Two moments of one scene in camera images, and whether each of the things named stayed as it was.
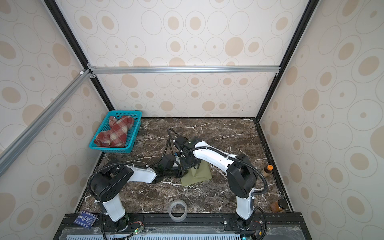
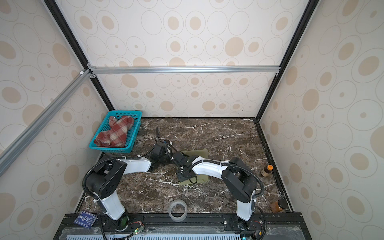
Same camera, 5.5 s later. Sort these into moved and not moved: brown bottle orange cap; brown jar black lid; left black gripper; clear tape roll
Moved: left black gripper
Not moved: clear tape roll; brown bottle orange cap; brown jar black lid
